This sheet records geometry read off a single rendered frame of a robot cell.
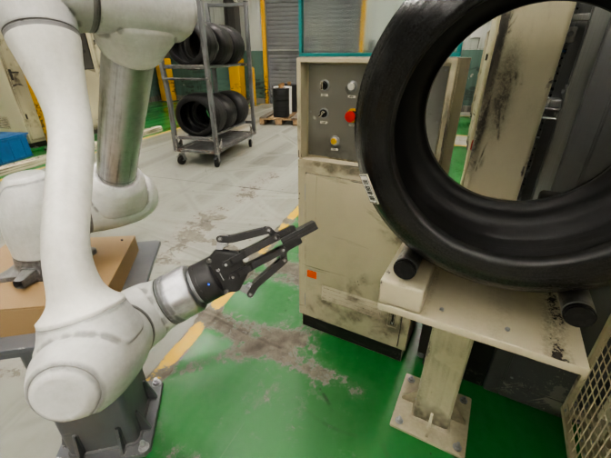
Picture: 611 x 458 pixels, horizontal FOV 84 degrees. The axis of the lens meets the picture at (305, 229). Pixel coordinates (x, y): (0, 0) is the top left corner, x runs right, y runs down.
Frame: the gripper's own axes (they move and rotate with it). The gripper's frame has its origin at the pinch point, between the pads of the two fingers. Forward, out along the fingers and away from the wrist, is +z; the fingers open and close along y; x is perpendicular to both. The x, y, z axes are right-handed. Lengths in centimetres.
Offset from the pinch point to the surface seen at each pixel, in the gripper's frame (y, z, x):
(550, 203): 20, 51, -2
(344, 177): 2, 30, -69
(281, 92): -148, 137, -638
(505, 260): 17.4, 27.3, 12.8
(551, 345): 38, 31, 11
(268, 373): 66, -35, -83
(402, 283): 19.2, 14.1, -1.1
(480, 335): 32.4, 21.5, 6.3
